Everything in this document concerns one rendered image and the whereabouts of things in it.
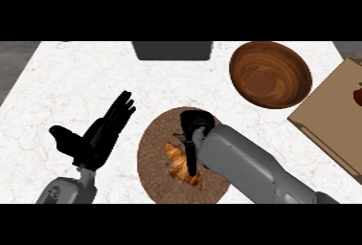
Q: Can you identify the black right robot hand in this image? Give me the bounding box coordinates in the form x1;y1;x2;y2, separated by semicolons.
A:
180;109;218;144

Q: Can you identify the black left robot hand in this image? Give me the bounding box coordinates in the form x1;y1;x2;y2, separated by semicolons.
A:
48;90;139;172

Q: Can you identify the round brown placemat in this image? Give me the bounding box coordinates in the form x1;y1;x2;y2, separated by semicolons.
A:
136;106;233;205

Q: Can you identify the brown wooden bowl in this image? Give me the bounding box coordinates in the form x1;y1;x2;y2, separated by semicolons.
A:
227;41;313;110

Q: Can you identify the golden brown croissant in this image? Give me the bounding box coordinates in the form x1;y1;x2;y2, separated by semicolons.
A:
162;141;205;191

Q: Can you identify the dark grey appliance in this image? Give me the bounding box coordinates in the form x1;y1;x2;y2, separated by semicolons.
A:
130;40;214;62

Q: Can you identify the tan cardboard box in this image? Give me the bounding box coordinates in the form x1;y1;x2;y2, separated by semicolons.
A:
285;56;362;187

